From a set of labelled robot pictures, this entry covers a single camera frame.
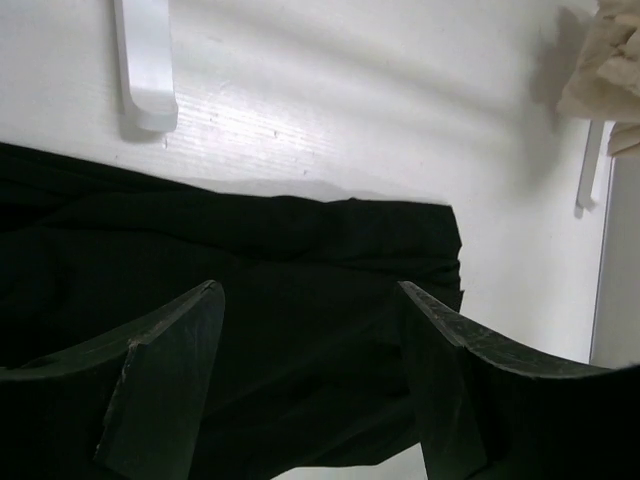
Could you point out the beige garment on hanger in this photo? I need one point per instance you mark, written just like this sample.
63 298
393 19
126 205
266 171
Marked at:
605 83

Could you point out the white metal clothes rack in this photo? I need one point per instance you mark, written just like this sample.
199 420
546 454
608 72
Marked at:
429 67

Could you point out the black trousers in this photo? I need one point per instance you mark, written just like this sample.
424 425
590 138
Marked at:
309 369

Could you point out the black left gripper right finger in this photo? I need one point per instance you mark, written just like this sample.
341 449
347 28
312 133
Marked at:
488 407

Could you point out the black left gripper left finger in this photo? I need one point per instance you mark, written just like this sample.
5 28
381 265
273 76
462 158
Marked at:
126 404

